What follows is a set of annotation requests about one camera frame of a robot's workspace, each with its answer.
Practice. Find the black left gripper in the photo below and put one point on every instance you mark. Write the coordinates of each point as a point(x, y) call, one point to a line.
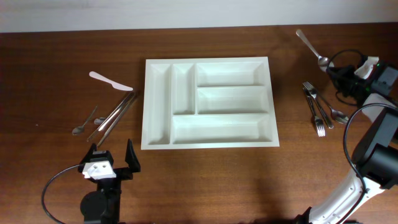
point(127, 173)

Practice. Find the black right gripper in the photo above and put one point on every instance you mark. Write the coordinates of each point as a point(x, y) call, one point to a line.
point(343, 71)

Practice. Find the large steel spoon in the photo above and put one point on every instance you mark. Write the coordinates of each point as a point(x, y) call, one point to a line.
point(322, 61)
point(335, 114)

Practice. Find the steel fork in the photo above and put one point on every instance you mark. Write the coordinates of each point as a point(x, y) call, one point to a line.
point(318, 123)
point(313, 92)

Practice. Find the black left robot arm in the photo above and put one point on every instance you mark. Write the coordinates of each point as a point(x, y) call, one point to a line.
point(102, 206)

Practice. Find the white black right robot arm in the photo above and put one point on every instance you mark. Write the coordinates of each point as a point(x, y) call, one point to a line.
point(373, 162)

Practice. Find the steel kitchen tongs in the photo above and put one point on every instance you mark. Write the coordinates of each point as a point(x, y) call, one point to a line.
point(113, 118)

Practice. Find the small steel teaspoon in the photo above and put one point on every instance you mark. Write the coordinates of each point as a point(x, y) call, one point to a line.
point(80, 129)
point(99, 121)

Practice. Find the pink plastic knife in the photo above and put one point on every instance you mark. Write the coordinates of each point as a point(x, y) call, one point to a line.
point(114, 84)

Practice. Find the white plastic cutlery tray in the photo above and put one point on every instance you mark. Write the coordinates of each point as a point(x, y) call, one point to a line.
point(199, 103)

